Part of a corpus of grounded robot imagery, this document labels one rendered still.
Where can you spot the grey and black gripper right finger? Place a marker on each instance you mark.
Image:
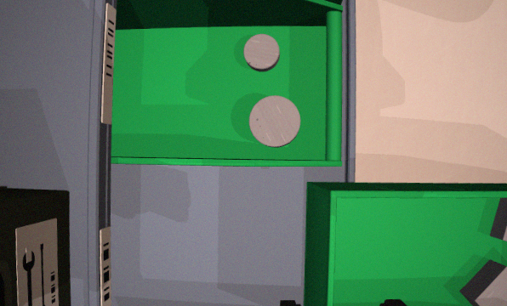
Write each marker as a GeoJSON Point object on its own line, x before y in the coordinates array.
{"type": "Point", "coordinates": [393, 302]}

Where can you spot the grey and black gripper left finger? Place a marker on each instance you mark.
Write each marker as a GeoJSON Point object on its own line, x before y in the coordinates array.
{"type": "Point", "coordinates": [289, 303]}

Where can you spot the grey metal shelf rack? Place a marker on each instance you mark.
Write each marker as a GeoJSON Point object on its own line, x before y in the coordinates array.
{"type": "Point", "coordinates": [147, 235]}

